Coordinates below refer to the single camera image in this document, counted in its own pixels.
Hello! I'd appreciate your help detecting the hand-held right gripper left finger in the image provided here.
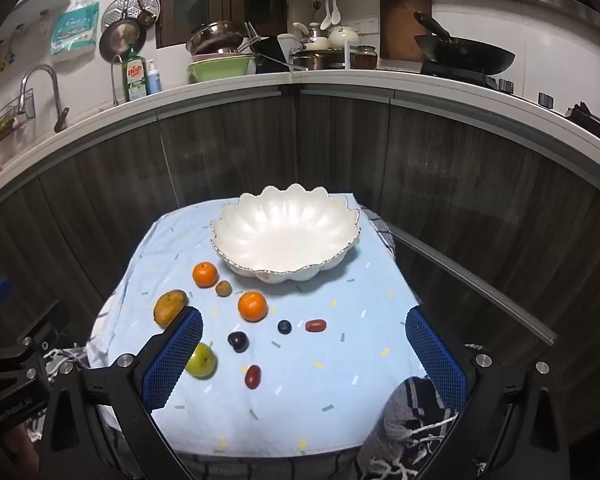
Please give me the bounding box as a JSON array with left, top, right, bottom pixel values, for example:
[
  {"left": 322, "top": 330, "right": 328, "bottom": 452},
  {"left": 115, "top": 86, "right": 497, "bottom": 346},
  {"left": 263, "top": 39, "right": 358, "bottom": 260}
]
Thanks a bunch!
[{"left": 39, "top": 306, "right": 204, "bottom": 480}]

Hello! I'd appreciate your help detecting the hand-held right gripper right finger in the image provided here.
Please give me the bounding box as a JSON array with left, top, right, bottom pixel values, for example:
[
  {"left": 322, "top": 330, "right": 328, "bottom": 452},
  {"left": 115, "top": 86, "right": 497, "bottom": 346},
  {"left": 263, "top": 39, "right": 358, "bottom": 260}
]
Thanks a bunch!
[{"left": 405, "top": 305, "right": 571, "bottom": 480}]

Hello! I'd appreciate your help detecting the green round fruit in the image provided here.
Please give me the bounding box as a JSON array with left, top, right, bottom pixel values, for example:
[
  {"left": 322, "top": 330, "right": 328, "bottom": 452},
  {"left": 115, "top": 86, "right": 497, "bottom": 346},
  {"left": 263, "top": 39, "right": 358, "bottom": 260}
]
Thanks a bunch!
[{"left": 184, "top": 342, "right": 217, "bottom": 379}]

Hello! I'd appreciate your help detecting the yellow mango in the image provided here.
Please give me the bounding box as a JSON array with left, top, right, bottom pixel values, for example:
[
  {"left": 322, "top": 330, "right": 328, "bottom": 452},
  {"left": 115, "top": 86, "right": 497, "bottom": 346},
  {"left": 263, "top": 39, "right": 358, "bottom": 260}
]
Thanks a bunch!
[{"left": 153, "top": 289, "right": 189, "bottom": 328}]

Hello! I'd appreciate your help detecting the small tangerine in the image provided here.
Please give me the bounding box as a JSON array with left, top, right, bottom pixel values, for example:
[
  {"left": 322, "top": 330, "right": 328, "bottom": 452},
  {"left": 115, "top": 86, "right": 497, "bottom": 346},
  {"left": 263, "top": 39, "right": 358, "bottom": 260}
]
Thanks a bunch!
[{"left": 192, "top": 262, "right": 219, "bottom": 289}]

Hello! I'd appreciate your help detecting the large tangerine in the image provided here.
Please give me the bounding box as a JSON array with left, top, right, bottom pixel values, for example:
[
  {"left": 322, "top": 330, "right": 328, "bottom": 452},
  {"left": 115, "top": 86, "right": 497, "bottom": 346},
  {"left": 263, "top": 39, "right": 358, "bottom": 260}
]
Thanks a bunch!
[{"left": 237, "top": 291, "right": 269, "bottom": 323}]

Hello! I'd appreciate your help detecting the white scalloped bowl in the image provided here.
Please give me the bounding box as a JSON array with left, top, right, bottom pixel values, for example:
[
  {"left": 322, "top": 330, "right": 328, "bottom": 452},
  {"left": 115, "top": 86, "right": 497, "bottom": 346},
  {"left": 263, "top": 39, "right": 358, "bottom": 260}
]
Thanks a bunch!
[{"left": 210, "top": 183, "right": 362, "bottom": 286}]

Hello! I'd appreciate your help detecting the grey checked fringed towel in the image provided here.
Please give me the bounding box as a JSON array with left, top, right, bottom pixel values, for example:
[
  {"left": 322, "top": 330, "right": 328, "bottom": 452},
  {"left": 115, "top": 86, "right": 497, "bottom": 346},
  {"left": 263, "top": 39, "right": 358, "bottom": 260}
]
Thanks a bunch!
[{"left": 25, "top": 205, "right": 486, "bottom": 480}]

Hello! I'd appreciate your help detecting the light blue patterned cloth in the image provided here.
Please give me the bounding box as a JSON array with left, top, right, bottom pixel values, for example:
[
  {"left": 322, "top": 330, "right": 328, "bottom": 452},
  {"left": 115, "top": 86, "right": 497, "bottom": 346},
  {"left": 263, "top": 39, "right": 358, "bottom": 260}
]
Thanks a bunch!
[{"left": 87, "top": 192, "right": 431, "bottom": 456}]

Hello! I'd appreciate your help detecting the steel kitchen faucet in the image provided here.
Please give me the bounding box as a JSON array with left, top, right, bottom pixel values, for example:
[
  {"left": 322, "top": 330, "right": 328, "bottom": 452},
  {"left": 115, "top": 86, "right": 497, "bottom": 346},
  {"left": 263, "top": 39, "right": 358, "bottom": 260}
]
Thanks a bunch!
[{"left": 19, "top": 64, "right": 71, "bottom": 134}]

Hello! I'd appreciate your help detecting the dark wood kitchen cabinet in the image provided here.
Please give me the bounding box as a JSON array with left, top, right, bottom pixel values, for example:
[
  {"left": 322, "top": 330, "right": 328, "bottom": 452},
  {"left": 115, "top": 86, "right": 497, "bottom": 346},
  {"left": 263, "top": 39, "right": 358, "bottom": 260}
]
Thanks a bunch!
[{"left": 0, "top": 82, "right": 600, "bottom": 441}]

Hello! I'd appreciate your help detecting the green dish soap bottle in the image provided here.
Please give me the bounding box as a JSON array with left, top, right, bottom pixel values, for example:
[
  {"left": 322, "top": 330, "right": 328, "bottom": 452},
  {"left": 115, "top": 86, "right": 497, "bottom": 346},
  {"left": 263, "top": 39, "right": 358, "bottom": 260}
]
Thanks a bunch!
[{"left": 124, "top": 42, "right": 148, "bottom": 102}]

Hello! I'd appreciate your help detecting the blue pump bottle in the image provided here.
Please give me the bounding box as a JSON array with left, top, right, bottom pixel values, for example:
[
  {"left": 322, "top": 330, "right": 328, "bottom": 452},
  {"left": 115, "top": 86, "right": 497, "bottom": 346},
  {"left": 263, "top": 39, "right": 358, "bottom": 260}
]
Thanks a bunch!
[{"left": 145, "top": 59, "right": 163, "bottom": 96}]

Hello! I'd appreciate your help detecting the teal plastic package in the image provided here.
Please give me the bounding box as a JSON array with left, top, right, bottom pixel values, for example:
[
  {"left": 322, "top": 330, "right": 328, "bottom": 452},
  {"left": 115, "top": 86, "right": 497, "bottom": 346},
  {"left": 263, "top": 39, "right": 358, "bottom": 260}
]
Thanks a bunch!
[{"left": 50, "top": 1, "right": 101, "bottom": 57}]

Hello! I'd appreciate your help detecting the black gas stove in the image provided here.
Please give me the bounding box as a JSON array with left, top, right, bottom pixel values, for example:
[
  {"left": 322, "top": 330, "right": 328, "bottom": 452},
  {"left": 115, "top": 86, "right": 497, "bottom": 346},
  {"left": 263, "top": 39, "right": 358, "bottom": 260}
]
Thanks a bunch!
[{"left": 420, "top": 60, "right": 516, "bottom": 92}]

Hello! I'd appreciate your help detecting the black stove grate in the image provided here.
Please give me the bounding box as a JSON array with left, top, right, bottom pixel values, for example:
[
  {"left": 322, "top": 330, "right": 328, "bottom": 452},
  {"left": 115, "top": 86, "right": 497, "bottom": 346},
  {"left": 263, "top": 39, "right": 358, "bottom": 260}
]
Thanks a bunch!
[{"left": 565, "top": 102, "right": 600, "bottom": 151}]

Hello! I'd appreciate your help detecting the hanging round pan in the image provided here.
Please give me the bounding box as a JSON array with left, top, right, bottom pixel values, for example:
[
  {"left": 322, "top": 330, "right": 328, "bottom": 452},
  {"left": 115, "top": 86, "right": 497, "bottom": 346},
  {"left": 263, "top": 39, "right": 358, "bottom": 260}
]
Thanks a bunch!
[{"left": 98, "top": 19, "right": 147, "bottom": 65}]

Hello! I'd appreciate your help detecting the green plastic basin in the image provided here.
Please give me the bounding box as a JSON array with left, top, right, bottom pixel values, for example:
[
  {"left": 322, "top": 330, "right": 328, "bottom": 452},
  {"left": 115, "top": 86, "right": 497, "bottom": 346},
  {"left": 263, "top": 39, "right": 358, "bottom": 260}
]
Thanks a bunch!
[{"left": 186, "top": 55, "right": 258, "bottom": 84}]

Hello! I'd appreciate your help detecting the black wok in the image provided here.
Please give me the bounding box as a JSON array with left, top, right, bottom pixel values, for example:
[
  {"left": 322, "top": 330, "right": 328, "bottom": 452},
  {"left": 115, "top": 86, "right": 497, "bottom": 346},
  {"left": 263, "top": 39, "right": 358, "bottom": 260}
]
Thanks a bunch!
[{"left": 412, "top": 11, "right": 517, "bottom": 76}]

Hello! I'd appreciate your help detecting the steel steamer plate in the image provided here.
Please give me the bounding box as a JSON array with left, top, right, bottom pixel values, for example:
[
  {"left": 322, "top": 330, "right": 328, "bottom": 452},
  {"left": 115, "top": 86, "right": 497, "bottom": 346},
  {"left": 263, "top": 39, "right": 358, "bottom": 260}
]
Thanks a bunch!
[{"left": 101, "top": 0, "right": 161, "bottom": 31}]

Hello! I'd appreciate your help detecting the steel cooking pot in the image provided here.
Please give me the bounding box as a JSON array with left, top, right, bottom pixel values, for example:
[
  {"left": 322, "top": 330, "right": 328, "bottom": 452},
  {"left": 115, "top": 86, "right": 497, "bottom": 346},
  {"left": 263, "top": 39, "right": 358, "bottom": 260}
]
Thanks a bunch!
[{"left": 292, "top": 49, "right": 351, "bottom": 72}]

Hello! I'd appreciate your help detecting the steel mixing pot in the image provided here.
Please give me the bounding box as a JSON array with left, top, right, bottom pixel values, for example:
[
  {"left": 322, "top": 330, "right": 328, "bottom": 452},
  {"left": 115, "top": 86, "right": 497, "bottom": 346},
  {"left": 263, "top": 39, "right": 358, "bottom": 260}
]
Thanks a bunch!
[{"left": 186, "top": 21, "right": 246, "bottom": 56}]

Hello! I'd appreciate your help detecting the white teapot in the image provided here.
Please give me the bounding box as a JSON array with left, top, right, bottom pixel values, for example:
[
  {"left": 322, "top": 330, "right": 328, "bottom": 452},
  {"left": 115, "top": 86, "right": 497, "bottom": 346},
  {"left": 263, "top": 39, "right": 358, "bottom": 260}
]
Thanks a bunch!
[{"left": 327, "top": 26, "right": 362, "bottom": 51}]

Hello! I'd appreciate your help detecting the wooden cutting board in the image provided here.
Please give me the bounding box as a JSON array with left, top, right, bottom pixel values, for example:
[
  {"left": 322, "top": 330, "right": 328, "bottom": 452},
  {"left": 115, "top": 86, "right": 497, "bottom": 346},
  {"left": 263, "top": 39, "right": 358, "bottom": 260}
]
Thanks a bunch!
[{"left": 379, "top": 0, "right": 433, "bottom": 63}]

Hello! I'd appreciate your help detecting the black wire sink basket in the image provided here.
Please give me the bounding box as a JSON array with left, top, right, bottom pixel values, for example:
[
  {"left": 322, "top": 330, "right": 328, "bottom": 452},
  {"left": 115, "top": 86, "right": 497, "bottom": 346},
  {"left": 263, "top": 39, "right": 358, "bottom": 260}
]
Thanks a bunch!
[{"left": 0, "top": 89, "right": 36, "bottom": 145}]

